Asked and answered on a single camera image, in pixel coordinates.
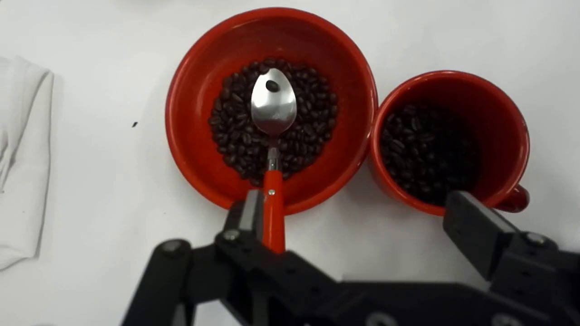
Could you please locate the white folded cloth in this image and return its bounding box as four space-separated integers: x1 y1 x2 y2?
0 58 54 270

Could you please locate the red handled metal spoon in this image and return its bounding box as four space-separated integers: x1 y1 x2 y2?
250 69 297 254

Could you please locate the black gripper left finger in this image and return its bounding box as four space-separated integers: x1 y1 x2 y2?
223 189 263 241

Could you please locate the red mug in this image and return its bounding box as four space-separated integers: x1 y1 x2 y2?
370 71 531 216

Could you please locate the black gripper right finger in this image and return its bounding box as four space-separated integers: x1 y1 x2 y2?
442 191 516 279

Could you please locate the red bowl with coffee beans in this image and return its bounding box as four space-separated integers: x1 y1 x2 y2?
165 8 377 214

